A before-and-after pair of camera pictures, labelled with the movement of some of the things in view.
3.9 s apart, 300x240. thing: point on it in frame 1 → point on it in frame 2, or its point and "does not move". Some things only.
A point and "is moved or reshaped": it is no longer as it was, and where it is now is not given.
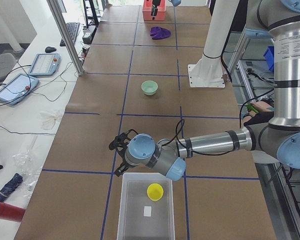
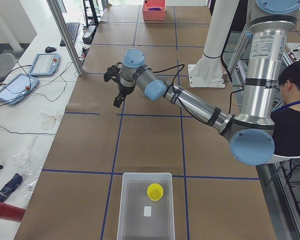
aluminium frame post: [57, 14] does not move
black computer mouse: [50, 49] does not move
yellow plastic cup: [155, 192] does not move
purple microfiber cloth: [158, 32] is moved or reshaped
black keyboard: [73, 28] does not move
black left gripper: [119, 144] → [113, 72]
